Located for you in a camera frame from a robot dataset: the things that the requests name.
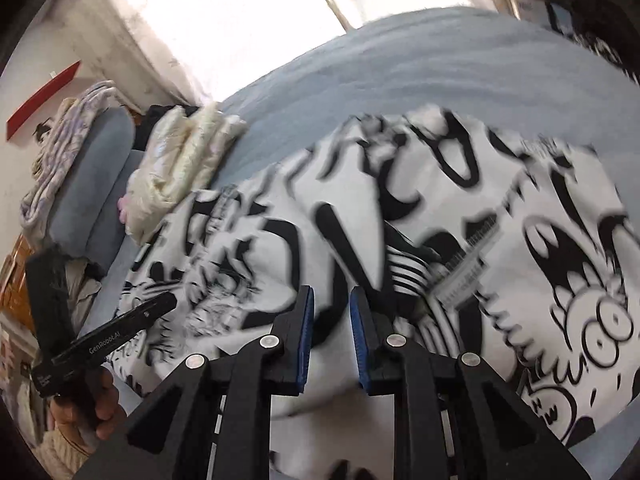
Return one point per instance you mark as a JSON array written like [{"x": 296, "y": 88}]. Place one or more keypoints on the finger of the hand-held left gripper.
[{"x": 150, "y": 310}]

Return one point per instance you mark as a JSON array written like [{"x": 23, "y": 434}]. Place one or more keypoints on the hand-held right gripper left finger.
[{"x": 302, "y": 340}]

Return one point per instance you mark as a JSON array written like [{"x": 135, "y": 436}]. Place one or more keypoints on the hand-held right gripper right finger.
[{"x": 358, "y": 345}]

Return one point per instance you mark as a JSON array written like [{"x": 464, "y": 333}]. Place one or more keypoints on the black and white printed garment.
[{"x": 450, "y": 210}]

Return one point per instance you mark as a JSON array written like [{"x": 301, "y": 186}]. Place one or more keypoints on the person's left forearm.
[{"x": 55, "y": 455}]

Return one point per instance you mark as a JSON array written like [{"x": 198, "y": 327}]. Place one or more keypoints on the person's left hand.
[{"x": 105, "y": 400}]

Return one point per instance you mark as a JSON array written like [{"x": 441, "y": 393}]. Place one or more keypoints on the beige pillow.
[{"x": 82, "y": 290}]

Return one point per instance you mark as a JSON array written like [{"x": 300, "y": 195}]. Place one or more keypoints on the wooden headboard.
[{"x": 15, "y": 280}]

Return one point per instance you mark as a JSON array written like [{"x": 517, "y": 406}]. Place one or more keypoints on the pink and white plush toy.
[{"x": 124, "y": 207}]

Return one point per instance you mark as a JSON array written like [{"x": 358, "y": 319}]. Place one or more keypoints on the small grey-blue pillow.
[{"x": 120, "y": 200}]

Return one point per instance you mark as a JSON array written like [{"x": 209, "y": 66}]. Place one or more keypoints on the large grey-blue pillow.
[{"x": 100, "y": 160}]

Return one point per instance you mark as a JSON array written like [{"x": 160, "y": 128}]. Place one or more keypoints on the floral folded blanket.
[{"x": 60, "y": 150}]

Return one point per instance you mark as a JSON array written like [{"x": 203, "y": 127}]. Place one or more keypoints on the cream folded blanket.
[{"x": 185, "y": 155}]

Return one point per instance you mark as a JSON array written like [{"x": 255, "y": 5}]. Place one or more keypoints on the black fluffy cloth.
[{"x": 160, "y": 120}]

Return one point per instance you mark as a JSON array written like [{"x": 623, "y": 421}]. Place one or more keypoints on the blue bed sheet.
[{"x": 400, "y": 60}]

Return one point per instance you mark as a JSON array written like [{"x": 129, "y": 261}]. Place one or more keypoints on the white sheer curtain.
[{"x": 225, "y": 20}]

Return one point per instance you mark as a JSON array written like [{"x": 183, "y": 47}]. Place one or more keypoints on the dark clothing pile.
[{"x": 580, "y": 10}]

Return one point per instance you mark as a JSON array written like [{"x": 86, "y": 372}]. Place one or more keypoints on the red wall shelf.
[{"x": 45, "y": 97}]

